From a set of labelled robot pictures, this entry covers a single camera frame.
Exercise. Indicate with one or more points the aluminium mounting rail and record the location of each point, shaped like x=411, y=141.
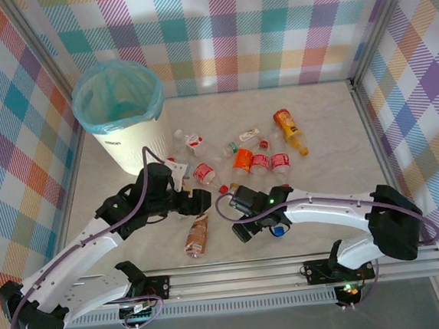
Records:
x=233, y=278

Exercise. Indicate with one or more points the aluminium frame floor rail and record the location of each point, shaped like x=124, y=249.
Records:
x=376, y=151
x=70, y=177

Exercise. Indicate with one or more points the yellow-orange juice bottle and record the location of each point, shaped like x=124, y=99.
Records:
x=288, y=127

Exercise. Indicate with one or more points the blue-label water bottle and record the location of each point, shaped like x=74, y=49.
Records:
x=279, y=231

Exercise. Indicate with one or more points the right controller board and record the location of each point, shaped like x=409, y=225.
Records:
x=347, y=290

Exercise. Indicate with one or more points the clear bottle white label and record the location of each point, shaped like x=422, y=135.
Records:
x=249, y=134

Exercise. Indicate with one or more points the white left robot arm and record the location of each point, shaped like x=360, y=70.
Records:
x=77, y=254

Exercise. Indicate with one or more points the brown coffee drink bottle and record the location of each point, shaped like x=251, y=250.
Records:
x=197, y=235

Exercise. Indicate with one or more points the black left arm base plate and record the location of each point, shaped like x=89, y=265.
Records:
x=159, y=285

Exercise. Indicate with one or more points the red-label clear plastic bottle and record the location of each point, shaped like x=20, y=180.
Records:
x=280, y=161
x=203, y=172
x=259, y=162

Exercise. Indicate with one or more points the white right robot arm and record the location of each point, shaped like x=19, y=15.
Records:
x=331, y=206

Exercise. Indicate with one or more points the left controller board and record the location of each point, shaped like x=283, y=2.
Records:
x=138, y=316

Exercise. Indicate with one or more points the controller board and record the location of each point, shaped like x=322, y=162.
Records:
x=138, y=316
x=347, y=290

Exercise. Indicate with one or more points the clear bottle green neck band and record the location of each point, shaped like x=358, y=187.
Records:
x=233, y=146

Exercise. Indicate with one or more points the orange-label plastic bottle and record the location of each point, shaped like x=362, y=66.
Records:
x=242, y=160

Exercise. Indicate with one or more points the clear bottle red cap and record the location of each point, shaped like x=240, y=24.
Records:
x=264, y=144

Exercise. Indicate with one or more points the aluminium frame post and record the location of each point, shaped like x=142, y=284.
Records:
x=380, y=27
x=40, y=53

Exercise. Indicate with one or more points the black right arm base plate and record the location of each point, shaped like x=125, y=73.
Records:
x=317, y=271

